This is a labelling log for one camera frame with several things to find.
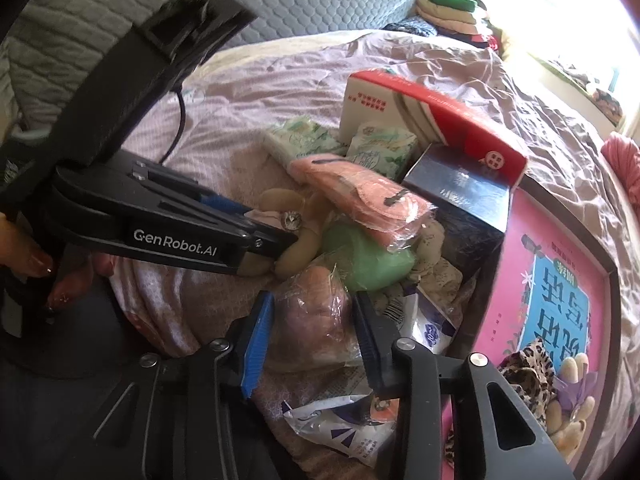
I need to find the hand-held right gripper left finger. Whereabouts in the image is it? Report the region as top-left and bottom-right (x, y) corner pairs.
(60, 290), (281, 480)

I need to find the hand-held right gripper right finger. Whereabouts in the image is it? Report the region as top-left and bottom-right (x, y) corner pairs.
(352, 291), (576, 480)

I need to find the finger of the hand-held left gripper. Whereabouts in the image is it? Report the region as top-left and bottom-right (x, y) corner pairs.
(132, 160), (256, 226)
(235, 227), (301, 278)

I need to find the beige plush toy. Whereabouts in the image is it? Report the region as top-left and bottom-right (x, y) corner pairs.
(240, 187), (341, 281)

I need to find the green and white tissue pack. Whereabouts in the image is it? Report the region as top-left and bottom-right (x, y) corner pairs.
(345, 121), (418, 181)
(263, 115), (348, 171)

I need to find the pink-lined tray box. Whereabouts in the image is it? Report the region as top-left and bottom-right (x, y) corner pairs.
(450, 175), (626, 480)

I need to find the green soft pad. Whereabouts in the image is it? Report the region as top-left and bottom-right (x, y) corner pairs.
(320, 222), (418, 293)

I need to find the person's left hand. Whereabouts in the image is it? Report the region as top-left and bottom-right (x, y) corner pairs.
(0, 215), (116, 311)

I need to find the white packet with blue print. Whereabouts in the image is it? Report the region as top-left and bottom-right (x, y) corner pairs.
(282, 392), (401, 468)

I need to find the salmon cloth in clear wrap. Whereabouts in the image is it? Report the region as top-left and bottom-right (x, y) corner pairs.
(290, 155), (436, 256)

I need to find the beige floral cloth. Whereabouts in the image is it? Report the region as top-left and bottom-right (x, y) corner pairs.
(400, 220), (466, 306)

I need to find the mauve printed duvet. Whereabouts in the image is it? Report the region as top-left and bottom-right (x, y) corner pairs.
(105, 30), (640, 480)

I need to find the leopard print cloth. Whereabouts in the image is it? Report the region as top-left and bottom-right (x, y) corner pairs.
(497, 337), (561, 421)

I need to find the pink book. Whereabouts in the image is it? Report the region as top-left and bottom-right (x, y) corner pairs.
(472, 190), (613, 480)

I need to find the dark blue box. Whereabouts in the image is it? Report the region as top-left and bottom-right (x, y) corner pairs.
(402, 142), (516, 271)

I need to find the red and white tissue box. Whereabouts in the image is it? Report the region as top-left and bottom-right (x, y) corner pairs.
(339, 69), (530, 188)

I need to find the grey quilted sofa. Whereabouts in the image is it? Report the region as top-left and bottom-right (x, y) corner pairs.
(0, 0), (421, 136)

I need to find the dark patterned cloth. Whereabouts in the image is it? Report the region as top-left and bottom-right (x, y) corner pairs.
(382, 15), (441, 38)

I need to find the stack of folded clothes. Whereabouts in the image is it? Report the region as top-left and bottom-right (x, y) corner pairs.
(415, 0), (501, 41)

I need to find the pink quilted blanket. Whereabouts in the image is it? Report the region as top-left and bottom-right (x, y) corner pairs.
(600, 130), (640, 206)

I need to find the patterned windowsill bedding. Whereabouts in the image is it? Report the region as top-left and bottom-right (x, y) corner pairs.
(540, 55), (626, 128)

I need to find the black cable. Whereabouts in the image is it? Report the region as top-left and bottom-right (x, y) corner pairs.
(160, 85), (188, 163)

